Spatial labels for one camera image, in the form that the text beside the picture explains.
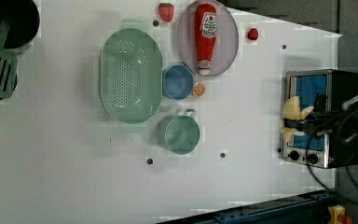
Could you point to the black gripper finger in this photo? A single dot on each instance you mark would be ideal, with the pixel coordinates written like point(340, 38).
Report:
point(294, 124)

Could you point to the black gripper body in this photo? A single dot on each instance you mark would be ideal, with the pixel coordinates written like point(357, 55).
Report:
point(342, 125)

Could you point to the peeled yellow toy banana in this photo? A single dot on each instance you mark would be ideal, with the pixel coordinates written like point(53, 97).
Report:
point(291, 110)

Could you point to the green mug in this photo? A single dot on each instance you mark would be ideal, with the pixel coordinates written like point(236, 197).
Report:
point(179, 134)

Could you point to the black toaster oven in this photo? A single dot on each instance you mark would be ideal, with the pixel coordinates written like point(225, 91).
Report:
point(325, 90)

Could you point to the small red fruit toy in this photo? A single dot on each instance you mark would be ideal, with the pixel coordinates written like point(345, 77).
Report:
point(253, 34)

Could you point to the orange slice toy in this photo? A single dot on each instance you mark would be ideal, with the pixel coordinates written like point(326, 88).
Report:
point(198, 89)

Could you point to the grey round plate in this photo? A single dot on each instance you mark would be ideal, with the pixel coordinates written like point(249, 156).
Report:
point(226, 44)

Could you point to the blue bowl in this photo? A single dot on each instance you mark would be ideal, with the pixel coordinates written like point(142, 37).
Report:
point(177, 82)

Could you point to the red plush ketchup bottle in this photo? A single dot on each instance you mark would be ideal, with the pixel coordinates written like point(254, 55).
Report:
point(205, 29)

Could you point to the red strawberry toy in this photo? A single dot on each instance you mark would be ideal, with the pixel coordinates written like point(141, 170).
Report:
point(166, 11)

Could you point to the green perforated colander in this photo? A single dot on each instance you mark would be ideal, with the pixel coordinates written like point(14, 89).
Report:
point(130, 74)

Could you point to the black utensil holder cup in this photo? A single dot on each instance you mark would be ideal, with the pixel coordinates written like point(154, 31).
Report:
point(23, 17)

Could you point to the blue metal frame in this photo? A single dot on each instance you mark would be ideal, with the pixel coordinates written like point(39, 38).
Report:
point(307, 208)

